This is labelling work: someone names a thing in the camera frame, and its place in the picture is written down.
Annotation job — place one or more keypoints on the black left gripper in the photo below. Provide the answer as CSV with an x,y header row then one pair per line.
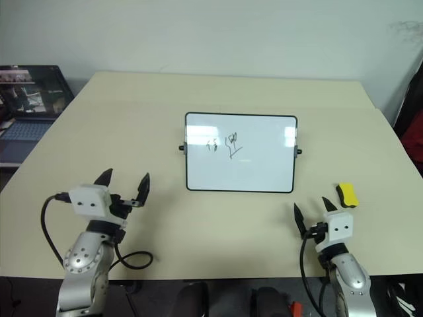
x,y
117,205

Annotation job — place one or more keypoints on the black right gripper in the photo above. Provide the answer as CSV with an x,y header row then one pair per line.
x,y
318,230

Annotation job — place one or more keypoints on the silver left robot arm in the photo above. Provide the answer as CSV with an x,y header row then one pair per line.
x,y
82,261

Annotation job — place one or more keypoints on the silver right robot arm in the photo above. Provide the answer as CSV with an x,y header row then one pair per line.
x,y
352,274

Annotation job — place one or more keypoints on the yellow and black eraser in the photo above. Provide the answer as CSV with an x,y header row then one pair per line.
x,y
347,195

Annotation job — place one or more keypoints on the small black-framed whiteboard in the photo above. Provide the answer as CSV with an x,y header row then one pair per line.
x,y
238,155

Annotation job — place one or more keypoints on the small red object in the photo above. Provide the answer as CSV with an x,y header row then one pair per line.
x,y
295,310

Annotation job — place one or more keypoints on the dark rounded shape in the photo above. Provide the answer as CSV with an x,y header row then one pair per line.
x,y
193,300
269,303

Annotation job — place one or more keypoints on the red cloth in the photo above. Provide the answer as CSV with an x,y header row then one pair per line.
x,y
414,135

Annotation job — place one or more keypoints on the open laptop computer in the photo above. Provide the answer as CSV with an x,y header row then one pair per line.
x,y
29,99

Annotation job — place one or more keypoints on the black chair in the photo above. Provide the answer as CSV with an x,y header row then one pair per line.
x,y
413,89

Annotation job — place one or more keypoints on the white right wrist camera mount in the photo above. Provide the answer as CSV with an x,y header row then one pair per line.
x,y
340,228

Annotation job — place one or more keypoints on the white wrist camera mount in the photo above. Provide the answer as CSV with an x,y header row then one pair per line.
x,y
87,202
340,228

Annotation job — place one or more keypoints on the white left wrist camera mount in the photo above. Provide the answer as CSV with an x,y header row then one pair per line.
x,y
87,202

